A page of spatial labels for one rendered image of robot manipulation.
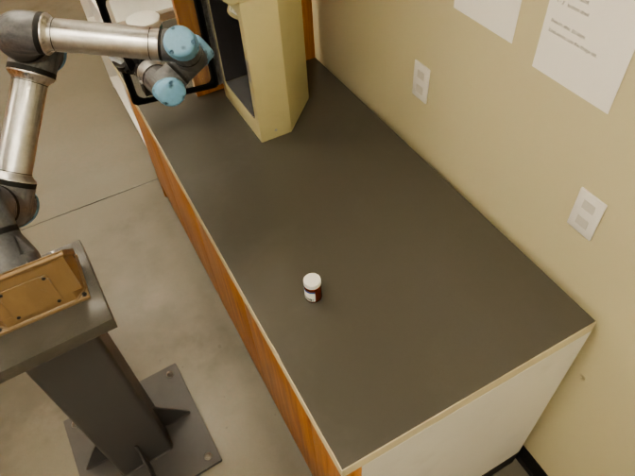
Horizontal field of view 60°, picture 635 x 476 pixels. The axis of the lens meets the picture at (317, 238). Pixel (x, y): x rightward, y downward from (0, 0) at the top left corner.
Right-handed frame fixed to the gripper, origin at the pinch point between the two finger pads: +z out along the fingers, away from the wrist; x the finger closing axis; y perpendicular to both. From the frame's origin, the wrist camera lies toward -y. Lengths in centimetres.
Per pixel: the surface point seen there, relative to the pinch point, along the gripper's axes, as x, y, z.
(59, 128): 31, -122, 177
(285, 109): -33, -28, -28
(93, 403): 67, -63, -54
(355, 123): -51, -40, -39
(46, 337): 60, -24, -57
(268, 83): -29.7, -16.2, -27.8
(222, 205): 3, -32, -44
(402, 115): -62, -37, -50
